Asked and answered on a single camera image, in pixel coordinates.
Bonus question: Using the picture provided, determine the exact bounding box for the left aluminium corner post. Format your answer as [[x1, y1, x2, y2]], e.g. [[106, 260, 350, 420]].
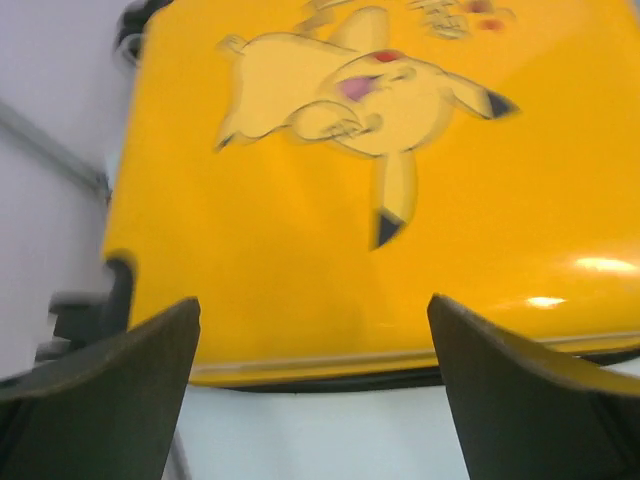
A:
[[1, 100, 111, 201]]

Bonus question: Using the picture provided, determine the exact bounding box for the yellow Pikachu suitcase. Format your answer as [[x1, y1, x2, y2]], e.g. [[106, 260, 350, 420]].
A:
[[47, 0, 640, 394]]

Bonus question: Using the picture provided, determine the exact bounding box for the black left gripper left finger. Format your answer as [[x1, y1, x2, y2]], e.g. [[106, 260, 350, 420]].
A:
[[1, 298, 200, 479]]

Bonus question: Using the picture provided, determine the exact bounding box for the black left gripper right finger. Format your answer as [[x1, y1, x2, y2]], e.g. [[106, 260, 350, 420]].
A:
[[427, 295, 639, 479]]

